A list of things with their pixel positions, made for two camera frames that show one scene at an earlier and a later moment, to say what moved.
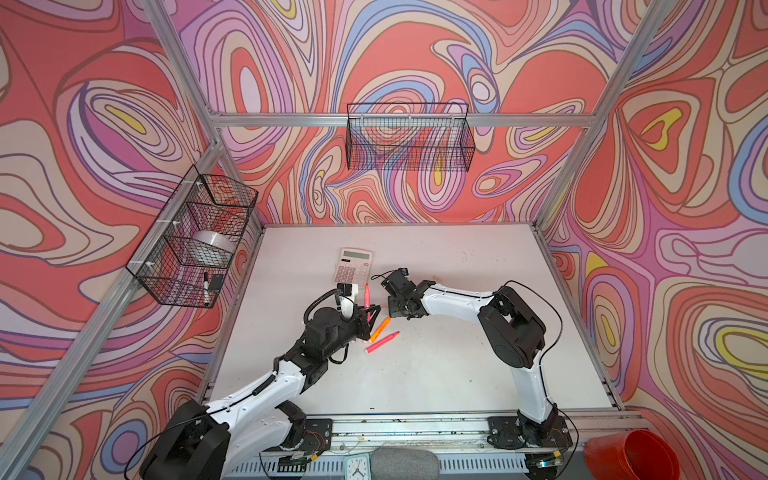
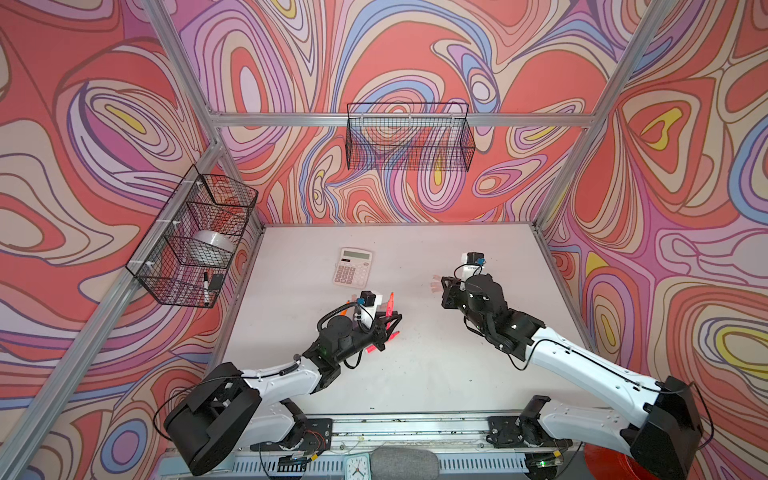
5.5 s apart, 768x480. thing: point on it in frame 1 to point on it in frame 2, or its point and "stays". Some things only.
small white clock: (358, 466) stays
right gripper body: (396, 308) to (475, 318)
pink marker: (381, 342) stays
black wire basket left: (194, 240) stays
